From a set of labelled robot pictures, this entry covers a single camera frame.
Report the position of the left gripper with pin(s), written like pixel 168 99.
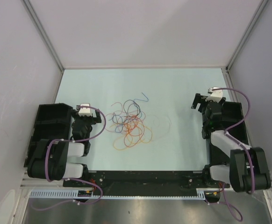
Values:
pixel 94 119

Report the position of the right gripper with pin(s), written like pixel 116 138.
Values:
pixel 199 99

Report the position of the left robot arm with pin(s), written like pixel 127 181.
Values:
pixel 50 159

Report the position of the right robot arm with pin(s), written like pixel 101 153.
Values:
pixel 231 159

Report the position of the left black sorting bin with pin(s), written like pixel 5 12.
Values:
pixel 52 122

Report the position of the black sorting bin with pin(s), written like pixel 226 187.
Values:
pixel 52 122
pixel 219 152

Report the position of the right black sorting bin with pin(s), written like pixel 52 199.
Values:
pixel 219 152

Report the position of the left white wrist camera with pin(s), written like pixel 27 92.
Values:
pixel 84 110

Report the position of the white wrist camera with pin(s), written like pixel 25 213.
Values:
pixel 84 110
pixel 216 94

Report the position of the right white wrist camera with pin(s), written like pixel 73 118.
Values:
pixel 216 94

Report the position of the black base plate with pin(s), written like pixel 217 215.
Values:
pixel 150 183

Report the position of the white slotted cable duct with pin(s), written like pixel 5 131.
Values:
pixel 77 194

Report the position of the aluminium frame rail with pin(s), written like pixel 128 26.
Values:
pixel 43 34

